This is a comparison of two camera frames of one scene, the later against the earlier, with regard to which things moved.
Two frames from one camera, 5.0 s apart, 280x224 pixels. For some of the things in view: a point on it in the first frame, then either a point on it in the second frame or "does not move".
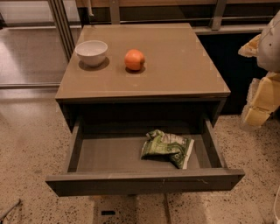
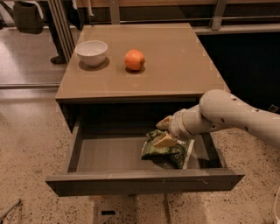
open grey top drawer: x=105 y=158 does not move
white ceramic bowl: x=91 y=52 does not move
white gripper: x=269 y=48 -> x=177 y=124
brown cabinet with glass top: x=178 y=82 does not move
